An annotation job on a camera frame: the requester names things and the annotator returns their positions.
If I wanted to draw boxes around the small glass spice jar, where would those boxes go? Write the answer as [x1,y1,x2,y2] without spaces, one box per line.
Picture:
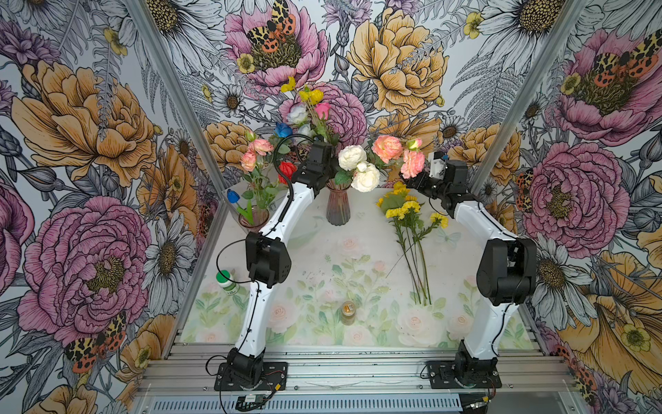
[340,300,356,325]

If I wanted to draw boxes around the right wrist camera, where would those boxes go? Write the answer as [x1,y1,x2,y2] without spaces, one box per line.
[428,151,448,179]

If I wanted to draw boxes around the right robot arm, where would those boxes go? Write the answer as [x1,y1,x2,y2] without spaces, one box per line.
[405,157,537,390]

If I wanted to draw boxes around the large sunflower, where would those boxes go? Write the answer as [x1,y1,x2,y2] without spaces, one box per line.
[377,182,418,211]

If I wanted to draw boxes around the floral table mat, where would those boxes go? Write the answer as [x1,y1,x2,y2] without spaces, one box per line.
[180,247,534,350]

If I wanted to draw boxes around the pink rose bunch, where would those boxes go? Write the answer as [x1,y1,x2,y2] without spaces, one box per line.
[372,136,426,179]

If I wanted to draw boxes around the green cap white bottle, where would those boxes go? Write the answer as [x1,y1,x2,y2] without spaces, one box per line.
[215,270,240,296]

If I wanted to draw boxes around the pink carnation stem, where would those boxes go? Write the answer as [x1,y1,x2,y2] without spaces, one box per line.
[241,130,281,210]

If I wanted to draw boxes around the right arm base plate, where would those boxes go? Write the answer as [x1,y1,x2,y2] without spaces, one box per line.
[426,359,503,389]

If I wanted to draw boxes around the small blue rosebud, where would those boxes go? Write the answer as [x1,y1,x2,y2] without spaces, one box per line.
[227,189,241,204]

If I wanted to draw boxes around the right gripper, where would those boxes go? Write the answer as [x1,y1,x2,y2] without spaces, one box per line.
[398,166,450,199]

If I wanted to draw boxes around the yellow carnation stem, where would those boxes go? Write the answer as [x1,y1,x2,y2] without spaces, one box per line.
[413,212,449,244]
[384,200,422,280]
[385,207,415,263]

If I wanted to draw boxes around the ribbed glass vase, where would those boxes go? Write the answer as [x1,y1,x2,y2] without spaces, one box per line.
[326,179,351,226]
[238,206,270,233]

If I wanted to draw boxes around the yellow ranunculus flower stem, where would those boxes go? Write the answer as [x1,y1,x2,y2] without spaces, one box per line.
[417,241,432,305]

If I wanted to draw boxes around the small yellow wildflower sprig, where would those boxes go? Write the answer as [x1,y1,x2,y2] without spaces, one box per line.
[279,76,340,147]

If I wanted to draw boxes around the white rose bunch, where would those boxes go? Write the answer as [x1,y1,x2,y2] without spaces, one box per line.
[333,145,380,193]

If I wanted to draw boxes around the red rose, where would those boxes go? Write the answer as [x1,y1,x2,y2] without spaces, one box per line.
[278,161,297,186]

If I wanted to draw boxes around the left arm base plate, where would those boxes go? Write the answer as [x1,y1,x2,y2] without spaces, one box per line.
[214,362,289,392]

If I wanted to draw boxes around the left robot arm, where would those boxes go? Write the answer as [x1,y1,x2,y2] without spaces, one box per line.
[222,141,334,389]

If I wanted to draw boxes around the aluminium rail frame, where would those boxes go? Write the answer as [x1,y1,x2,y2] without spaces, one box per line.
[131,343,590,413]

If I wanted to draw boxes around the blue rose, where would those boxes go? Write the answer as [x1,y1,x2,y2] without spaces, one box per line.
[275,122,293,138]

